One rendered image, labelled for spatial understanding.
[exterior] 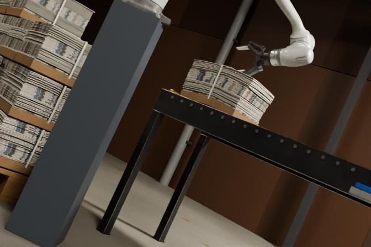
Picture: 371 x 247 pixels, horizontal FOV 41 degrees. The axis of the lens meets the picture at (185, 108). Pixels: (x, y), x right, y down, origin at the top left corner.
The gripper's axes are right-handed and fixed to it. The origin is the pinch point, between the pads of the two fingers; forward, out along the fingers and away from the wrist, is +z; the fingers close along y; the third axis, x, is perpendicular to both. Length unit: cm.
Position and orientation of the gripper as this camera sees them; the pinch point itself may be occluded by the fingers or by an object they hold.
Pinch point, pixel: (237, 59)
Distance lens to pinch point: 273.0
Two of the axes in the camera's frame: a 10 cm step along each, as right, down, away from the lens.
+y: -1.6, 9.5, -2.6
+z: -8.4, 0.0, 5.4
